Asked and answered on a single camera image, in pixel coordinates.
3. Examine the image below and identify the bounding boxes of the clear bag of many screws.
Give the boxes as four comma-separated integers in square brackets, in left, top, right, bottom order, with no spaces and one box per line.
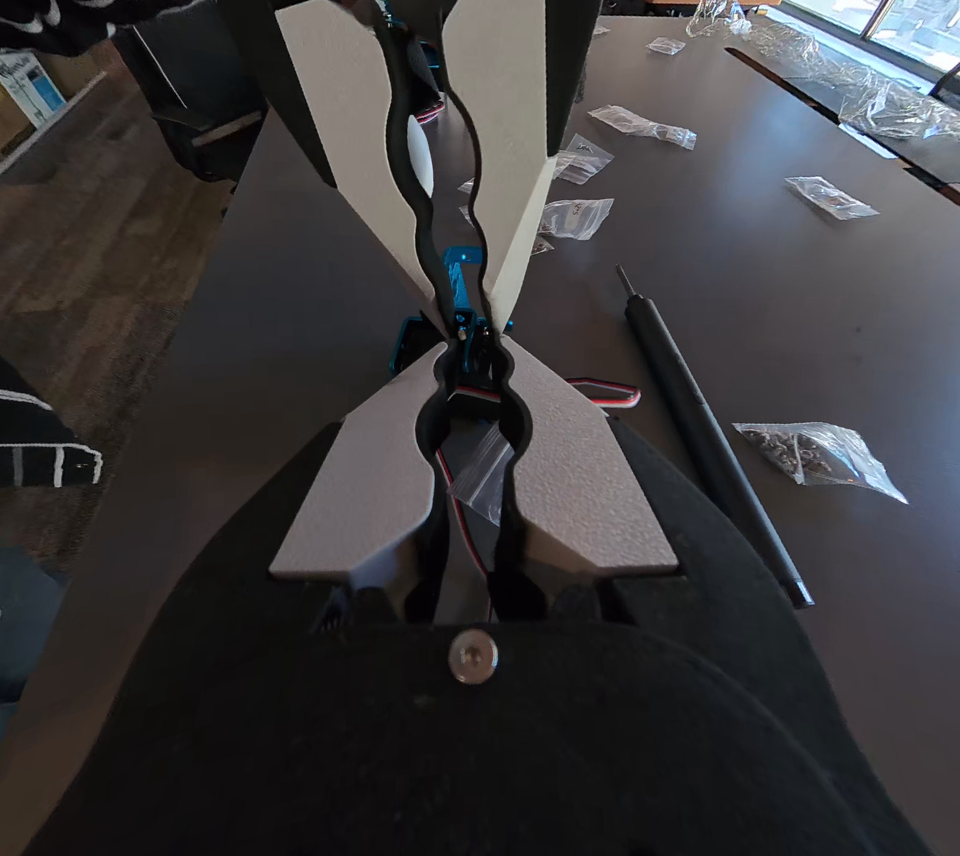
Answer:
[732,421,910,505]

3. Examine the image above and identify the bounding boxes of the black electric screwdriver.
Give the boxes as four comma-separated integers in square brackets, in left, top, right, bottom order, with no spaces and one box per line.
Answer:
[615,264,815,610]

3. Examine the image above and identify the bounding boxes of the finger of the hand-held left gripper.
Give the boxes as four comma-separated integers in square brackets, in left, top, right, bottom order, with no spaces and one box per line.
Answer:
[273,0,459,343]
[441,0,560,341]

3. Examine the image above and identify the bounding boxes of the red black white servo cable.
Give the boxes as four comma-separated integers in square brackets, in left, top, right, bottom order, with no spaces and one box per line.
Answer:
[438,376,642,621]

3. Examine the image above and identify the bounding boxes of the blue bracket servo assembly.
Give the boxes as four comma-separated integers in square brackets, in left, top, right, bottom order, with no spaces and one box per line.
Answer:
[388,243,520,422]

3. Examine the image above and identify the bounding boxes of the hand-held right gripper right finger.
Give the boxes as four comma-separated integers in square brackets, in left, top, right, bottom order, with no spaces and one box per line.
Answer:
[491,336,680,583]

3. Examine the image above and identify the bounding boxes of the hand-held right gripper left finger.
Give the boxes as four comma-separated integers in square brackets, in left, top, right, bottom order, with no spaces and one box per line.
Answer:
[268,340,459,583]

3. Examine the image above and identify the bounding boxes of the person's torso striped shirt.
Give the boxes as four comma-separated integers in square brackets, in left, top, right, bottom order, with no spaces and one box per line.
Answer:
[0,357,106,490]

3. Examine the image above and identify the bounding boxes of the white blue printed box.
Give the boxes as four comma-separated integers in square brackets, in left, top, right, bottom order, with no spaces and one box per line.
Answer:
[0,46,69,152]

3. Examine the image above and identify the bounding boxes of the crumpled clear plastic wrap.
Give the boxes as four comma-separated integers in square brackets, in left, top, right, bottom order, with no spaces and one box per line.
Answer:
[686,0,960,141]

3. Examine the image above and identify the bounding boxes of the long crumpled clear bag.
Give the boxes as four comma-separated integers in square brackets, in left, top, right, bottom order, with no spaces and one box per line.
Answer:
[587,105,697,150]

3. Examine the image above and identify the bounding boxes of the dark chair with pale piping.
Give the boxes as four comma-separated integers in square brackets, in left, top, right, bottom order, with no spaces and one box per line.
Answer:
[111,0,271,186]

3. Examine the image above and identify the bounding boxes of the person's legs blue jeans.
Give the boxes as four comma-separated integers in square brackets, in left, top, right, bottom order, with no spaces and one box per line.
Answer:
[0,545,72,707]

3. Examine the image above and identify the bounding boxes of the dark brown desk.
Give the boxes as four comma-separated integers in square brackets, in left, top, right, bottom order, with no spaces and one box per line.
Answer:
[0,12,960,856]

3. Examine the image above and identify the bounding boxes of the clear bag with white label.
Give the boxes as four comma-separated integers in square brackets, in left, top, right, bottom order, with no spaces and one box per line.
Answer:
[447,425,519,527]

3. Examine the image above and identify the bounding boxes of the clear bag with handwritten mark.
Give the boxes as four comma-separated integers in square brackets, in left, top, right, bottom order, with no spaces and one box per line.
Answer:
[536,198,616,241]

